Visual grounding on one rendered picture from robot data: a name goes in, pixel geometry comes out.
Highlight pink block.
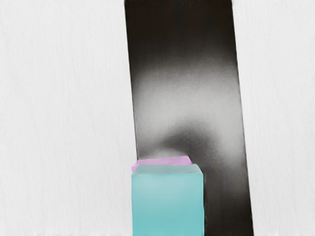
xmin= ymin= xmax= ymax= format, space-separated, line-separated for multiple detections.
xmin=131 ymin=155 xmax=192 ymax=174

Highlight teal block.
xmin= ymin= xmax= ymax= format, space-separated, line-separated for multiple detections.
xmin=131 ymin=163 xmax=205 ymax=236

